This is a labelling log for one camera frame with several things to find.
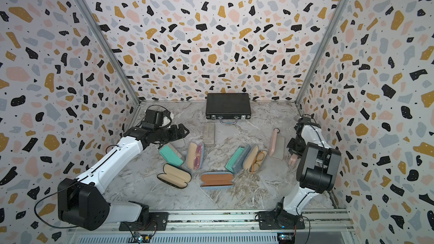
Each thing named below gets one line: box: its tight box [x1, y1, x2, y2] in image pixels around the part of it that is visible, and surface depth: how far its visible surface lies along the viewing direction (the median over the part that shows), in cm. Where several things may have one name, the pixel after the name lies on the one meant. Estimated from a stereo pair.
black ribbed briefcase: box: [205, 92, 252, 125], surface depth 119 cm
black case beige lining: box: [157, 163, 192, 189], surface depth 87 cm
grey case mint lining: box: [224, 144, 251, 174], surface depth 92 cm
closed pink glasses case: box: [288, 154, 299, 167], surface depth 88 cm
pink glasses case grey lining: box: [268, 127, 285, 161], surface depth 96 cm
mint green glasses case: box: [158, 145, 184, 167], surface depth 94 cm
